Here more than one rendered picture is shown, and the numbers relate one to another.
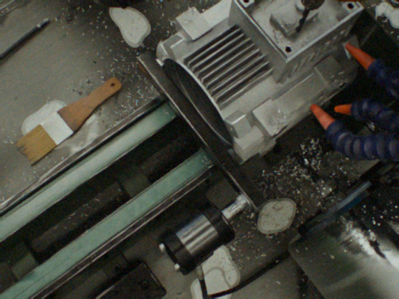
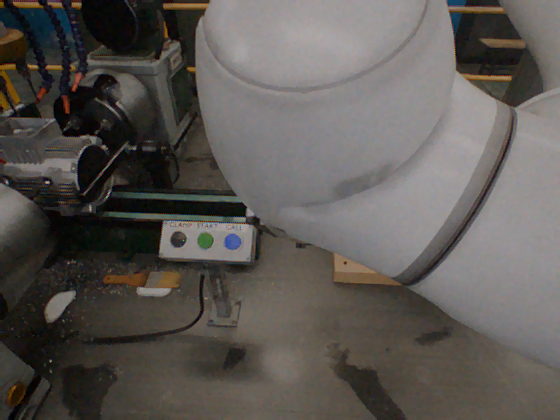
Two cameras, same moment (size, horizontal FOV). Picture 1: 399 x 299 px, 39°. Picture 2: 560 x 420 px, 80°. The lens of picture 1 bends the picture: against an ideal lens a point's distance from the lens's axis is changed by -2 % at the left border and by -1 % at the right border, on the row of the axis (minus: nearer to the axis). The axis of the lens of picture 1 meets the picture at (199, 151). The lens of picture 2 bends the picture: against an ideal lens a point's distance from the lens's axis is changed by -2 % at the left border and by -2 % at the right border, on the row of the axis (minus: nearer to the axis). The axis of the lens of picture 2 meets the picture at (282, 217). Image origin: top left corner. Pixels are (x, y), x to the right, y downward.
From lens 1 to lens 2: 96 cm
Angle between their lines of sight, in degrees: 59
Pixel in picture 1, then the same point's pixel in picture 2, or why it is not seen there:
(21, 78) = (138, 319)
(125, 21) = (58, 307)
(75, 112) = (137, 279)
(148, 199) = (154, 195)
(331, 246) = (124, 102)
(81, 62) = (104, 303)
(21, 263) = not seen: hidden behind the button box
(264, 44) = (49, 130)
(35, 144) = (170, 279)
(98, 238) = (185, 196)
